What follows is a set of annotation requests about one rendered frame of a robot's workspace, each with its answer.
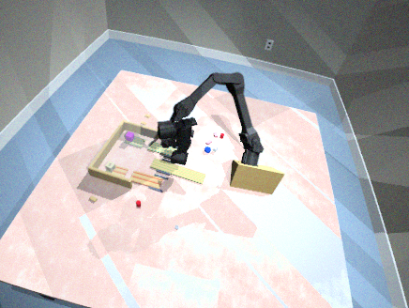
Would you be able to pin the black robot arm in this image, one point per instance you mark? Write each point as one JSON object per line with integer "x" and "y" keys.
{"x": 234, "y": 82}

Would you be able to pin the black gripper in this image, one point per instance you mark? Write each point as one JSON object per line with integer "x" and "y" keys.
{"x": 180, "y": 155}

